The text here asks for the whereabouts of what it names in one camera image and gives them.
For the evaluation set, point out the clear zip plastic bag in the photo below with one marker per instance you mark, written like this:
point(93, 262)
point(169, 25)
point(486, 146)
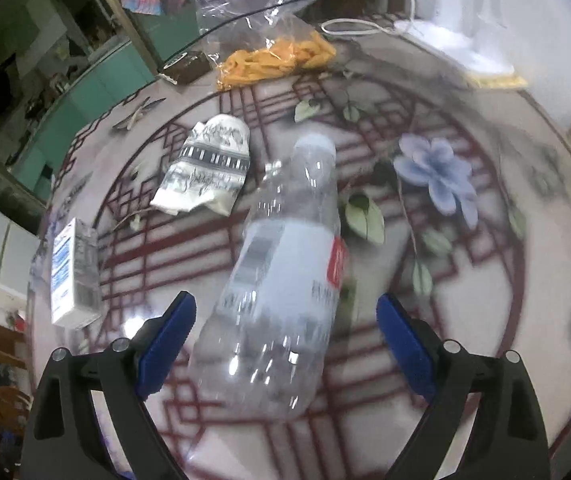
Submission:
point(226, 26)

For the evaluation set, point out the bag of yellow chips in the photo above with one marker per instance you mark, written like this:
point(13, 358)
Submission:
point(281, 58)

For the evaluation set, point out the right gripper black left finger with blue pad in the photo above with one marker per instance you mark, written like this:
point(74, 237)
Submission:
point(63, 439)

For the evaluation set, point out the small dark brown box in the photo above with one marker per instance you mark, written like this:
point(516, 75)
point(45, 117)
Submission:
point(185, 68)

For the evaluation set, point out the teal kitchen cabinets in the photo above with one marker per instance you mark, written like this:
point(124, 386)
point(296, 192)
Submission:
point(116, 76)

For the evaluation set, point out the crumpled black white paper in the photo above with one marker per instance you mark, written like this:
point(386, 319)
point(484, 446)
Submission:
point(210, 169)

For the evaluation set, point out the clear plastic water bottle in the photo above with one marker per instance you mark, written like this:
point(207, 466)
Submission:
point(261, 350)

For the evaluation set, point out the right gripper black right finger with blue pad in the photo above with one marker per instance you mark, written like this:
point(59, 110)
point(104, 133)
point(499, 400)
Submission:
point(508, 437)

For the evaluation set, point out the small blue white box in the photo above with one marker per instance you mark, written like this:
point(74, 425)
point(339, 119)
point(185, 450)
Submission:
point(74, 278)

